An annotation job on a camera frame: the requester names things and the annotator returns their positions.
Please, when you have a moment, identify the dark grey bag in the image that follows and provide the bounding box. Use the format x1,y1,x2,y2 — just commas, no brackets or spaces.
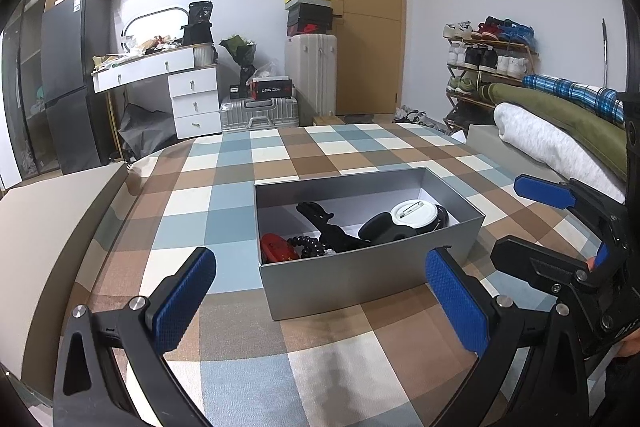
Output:
120,103,178,158

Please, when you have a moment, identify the black bag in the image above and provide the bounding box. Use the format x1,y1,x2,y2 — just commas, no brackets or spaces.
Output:
181,2,216,46

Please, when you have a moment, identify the checked bed sheet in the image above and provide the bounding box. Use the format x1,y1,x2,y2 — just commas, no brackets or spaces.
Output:
65,123,626,427

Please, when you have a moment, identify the grey padded board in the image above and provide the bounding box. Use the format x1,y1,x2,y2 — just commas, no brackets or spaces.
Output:
464,124,503,148

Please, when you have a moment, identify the pile of desk clutter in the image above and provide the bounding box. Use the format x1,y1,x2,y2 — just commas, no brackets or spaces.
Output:
91,34,186,70

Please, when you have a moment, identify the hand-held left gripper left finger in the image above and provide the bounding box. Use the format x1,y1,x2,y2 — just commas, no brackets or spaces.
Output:
52,247,218,427

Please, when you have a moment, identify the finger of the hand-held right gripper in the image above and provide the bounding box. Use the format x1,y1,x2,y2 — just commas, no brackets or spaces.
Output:
490,236,601,305
514,174,626,228

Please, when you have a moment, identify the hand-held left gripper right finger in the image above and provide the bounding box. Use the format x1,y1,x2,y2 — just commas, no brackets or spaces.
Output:
424,246,591,427

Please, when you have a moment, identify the white rolled blanket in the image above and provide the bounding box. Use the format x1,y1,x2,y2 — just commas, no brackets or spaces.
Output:
492,102,626,202

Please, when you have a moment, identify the red cartoon hair clip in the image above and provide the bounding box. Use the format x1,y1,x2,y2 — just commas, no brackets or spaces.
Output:
260,233,299,264

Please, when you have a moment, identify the dark wrapped flower bouquet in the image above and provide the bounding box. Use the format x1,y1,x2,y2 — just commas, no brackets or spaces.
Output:
219,35,257,85

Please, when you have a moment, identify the green rolled blanket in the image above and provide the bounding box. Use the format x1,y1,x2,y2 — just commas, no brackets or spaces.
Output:
477,83,628,180

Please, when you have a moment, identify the white dressing table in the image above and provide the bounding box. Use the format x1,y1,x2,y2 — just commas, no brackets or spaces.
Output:
91,44,222,140

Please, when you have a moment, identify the white ribbed bin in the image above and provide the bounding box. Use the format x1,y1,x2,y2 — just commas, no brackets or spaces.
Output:
192,42,217,68

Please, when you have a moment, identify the white round hair accessory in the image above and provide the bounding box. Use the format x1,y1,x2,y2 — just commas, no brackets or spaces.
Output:
390,201,442,229

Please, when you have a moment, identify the dark grey refrigerator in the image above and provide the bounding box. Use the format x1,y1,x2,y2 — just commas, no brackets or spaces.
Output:
41,0,118,175

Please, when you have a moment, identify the black shoe box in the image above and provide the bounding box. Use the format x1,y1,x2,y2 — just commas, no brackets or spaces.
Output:
285,4,335,38

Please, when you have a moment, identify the beige suitcase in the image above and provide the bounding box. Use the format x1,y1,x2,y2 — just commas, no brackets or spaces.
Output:
284,33,338,118

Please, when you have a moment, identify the thin metal pole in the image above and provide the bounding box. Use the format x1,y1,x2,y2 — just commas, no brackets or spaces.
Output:
601,18,610,88

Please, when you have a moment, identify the yellow stick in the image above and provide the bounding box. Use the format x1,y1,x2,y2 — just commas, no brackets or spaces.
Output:
106,89,121,158

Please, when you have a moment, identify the pair of light shoes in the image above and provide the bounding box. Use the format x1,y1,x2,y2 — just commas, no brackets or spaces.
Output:
392,106,436,126

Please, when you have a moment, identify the long black hair clip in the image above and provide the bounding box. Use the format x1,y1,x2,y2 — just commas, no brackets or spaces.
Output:
296,202,373,254

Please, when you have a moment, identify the beige bed headboard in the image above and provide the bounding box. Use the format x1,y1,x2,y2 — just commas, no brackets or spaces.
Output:
0,162,128,383

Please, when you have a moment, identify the row of shoes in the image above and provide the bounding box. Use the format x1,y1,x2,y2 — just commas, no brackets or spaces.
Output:
444,17,538,95

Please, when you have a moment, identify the wooden shoe rack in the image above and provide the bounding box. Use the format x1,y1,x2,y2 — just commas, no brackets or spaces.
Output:
442,22,538,135

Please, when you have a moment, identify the person's right hand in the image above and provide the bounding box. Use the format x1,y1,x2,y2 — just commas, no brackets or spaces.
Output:
616,327,640,359

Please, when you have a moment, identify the glass door cabinet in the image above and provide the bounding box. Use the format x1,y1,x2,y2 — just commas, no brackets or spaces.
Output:
0,0,61,188

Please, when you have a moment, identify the black and red box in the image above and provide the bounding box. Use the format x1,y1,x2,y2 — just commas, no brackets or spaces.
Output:
248,77,293,100

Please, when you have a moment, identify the oval mirror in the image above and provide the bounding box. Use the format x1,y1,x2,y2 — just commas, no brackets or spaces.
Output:
121,6,190,50

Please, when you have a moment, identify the grey cardboard box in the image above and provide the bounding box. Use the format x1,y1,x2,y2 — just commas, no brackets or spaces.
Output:
253,166,486,322

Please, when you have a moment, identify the wooden door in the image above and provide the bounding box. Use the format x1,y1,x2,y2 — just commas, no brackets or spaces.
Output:
320,0,405,116

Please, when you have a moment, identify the black hair claw clip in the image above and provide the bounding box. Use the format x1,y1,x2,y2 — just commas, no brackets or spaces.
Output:
357,212,417,247
422,204,452,234

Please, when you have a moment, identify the blue plaid blanket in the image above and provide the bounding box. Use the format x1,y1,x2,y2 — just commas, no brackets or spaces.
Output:
522,74,626,125

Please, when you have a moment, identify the silver suitcase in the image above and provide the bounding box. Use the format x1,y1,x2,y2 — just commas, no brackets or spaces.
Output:
220,96,300,134

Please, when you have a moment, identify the black spiral hair tie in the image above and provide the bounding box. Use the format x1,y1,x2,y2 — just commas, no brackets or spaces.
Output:
287,234,327,258

